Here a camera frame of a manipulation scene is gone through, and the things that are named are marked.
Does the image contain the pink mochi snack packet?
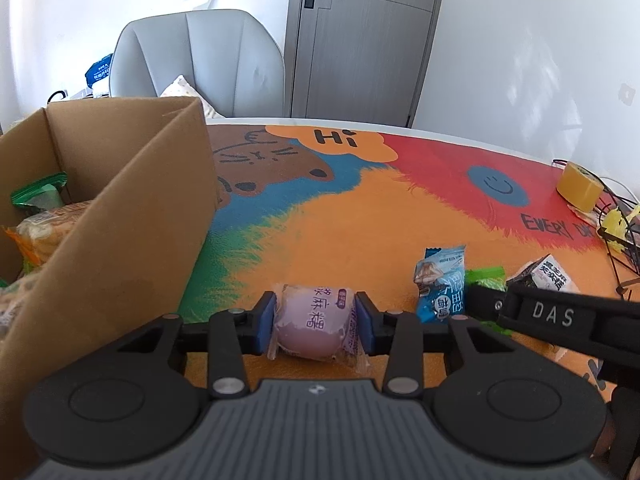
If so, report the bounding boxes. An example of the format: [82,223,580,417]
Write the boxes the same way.
[267,284,368,373]

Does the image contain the grey door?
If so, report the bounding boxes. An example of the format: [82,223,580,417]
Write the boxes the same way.
[287,0,447,128]

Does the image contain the grey armchair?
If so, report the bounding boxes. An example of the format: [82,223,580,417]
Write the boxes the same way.
[109,9,286,118]

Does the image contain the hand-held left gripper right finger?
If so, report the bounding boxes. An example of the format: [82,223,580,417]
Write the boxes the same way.
[352,291,533,400]

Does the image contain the black wire basket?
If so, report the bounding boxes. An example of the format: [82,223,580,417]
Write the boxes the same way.
[590,180,640,302]

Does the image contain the green snack packet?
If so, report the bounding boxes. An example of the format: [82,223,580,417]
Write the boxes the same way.
[10,172,68,211]
[465,266,506,292]

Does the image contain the colourful cartoon table mat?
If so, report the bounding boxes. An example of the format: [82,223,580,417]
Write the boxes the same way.
[175,122,640,396]

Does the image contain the white dotted cushion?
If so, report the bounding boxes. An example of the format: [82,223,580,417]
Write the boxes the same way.
[161,75,222,118]

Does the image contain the blue plastic bag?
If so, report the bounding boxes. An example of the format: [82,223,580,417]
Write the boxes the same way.
[84,55,113,88]

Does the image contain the black and white snack packet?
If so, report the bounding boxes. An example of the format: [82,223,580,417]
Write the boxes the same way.
[506,255,581,293]

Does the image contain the yellow tape roll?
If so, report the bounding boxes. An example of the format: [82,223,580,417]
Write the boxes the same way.
[556,161,606,211]

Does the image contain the orange cracker snack packet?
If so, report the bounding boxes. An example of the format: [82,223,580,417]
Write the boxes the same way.
[4,200,94,272]

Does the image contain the yellow toy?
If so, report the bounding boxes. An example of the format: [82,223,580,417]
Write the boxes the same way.
[600,204,640,246]

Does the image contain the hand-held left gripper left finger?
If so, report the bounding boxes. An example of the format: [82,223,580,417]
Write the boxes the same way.
[97,291,278,401]

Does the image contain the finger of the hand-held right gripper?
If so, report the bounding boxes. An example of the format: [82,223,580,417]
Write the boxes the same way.
[467,284,508,331]

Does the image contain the brown cardboard box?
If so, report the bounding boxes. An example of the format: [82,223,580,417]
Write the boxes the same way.
[0,95,221,480]

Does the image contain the blue snack packet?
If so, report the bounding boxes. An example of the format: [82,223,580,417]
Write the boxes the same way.
[412,245,468,324]

